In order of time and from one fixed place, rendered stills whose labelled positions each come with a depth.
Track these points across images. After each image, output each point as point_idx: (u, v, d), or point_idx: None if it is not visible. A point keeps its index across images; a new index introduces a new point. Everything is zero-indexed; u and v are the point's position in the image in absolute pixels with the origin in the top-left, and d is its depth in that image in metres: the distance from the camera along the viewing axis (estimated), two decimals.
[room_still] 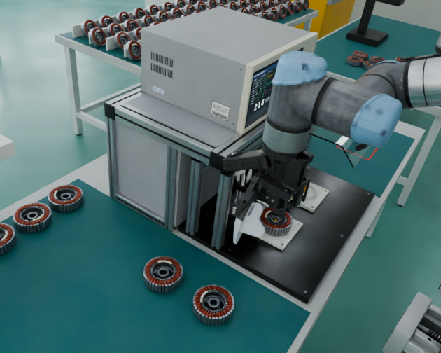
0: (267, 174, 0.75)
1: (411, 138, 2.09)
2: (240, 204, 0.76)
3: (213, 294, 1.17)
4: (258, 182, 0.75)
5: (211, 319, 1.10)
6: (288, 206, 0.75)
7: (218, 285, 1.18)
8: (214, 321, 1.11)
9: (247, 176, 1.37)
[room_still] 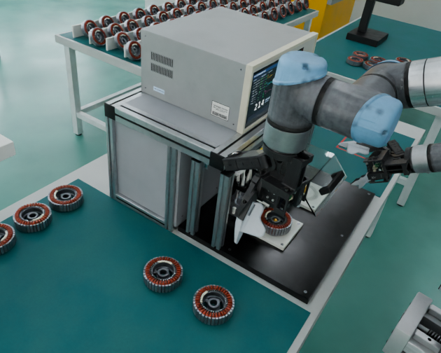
0: (267, 174, 0.75)
1: (411, 138, 2.09)
2: (240, 204, 0.76)
3: (213, 294, 1.17)
4: (258, 182, 0.75)
5: (211, 319, 1.10)
6: (288, 206, 0.75)
7: (218, 285, 1.18)
8: (214, 321, 1.11)
9: (247, 176, 1.37)
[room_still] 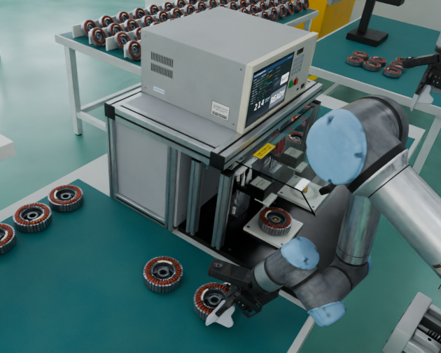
0: (245, 290, 1.04)
1: (411, 138, 2.09)
2: (221, 309, 1.04)
3: (214, 292, 1.16)
4: (238, 295, 1.04)
5: None
6: (251, 309, 1.08)
7: (218, 283, 1.18)
8: None
9: (247, 176, 1.37)
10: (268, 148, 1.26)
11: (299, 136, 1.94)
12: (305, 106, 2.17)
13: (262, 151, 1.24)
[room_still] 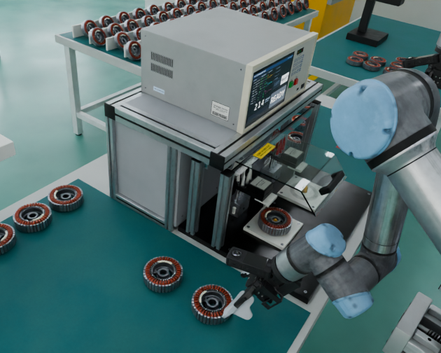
0: (264, 279, 1.00)
1: None
2: (241, 299, 1.00)
3: (212, 294, 1.17)
4: (257, 285, 1.00)
5: (209, 318, 1.10)
6: (271, 300, 1.03)
7: (217, 285, 1.18)
8: (213, 321, 1.11)
9: (247, 176, 1.37)
10: (268, 148, 1.26)
11: (299, 136, 1.94)
12: (305, 106, 2.17)
13: (262, 151, 1.24)
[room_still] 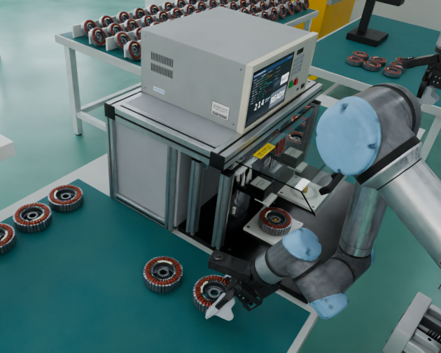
0: (245, 282, 1.03)
1: None
2: (221, 301, 1.03)
3: (214, 284, 1.15)
4: (239, 288, 1.03)
5: None
6: (252, 302, 1.06)
7: (218, 275, 1.16)
8: None
9: (247, 176, 1.37)
10: (268, 148, 1.26)
11: (299, 136, 1.94)
12: (305, 106, 2.17)
13: (262, 151, 1.24)
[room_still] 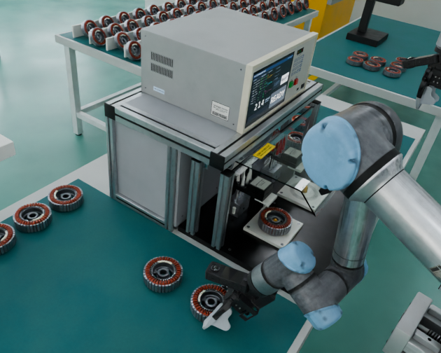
0: (241, 293, 1.05)
1: (411, 138, 2.09)
2: (218, 312, 1.05)
3: (211, 293, 1.17)
4: (235, 298, 1.05)
5: None
6: (248, 312, 1.08)
7: (215, 284, 1.18)
8: None
9: (247, 176, 1.37)
10: (268, 148, 1.26)
11: (299, 136, 1.94)
12: (305, 106, 2.17)
13: (262, 151, 1.24)
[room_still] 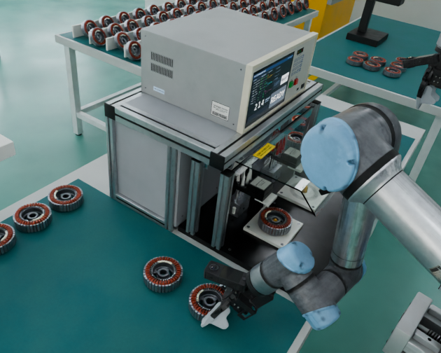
0: (240, 292, 1.05)
1: (411, 138, 2.09)
2: (217, 311, 1.05)
3: (209, 293, 1.17)
4: (234, 298, 1.05)
5: None
6: (246, 312, 1.09)
7: (214, 284, 1.18)
8: None
9: (247, 176, 1.37)
10: (268, 148, 1.26)
11: (299, 136, 1.94)
12: (305, 106, 2.17)
13: (262, 151, 1.24)
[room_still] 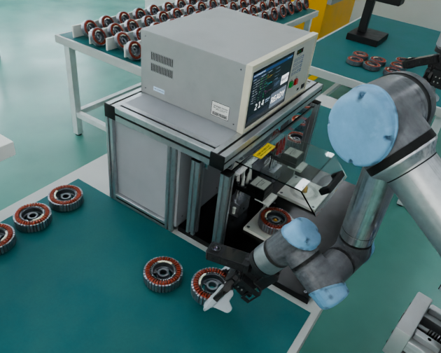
0: (243, 274, 1.01)
1: None
2: (219, 293, 1.01)
3: (212, 277, 1.13)
4: (236, 279, 1.01)
5: None
6: (250, 294, 1.05)
7: (217, 267, 1.14)
8: None
9: (247, 176, 1.37)
10: (268, 148, 1.26)
11: (299, 136, 1.94)
12: (305, 106, 2.17)
13: (262, 151, 1.24)
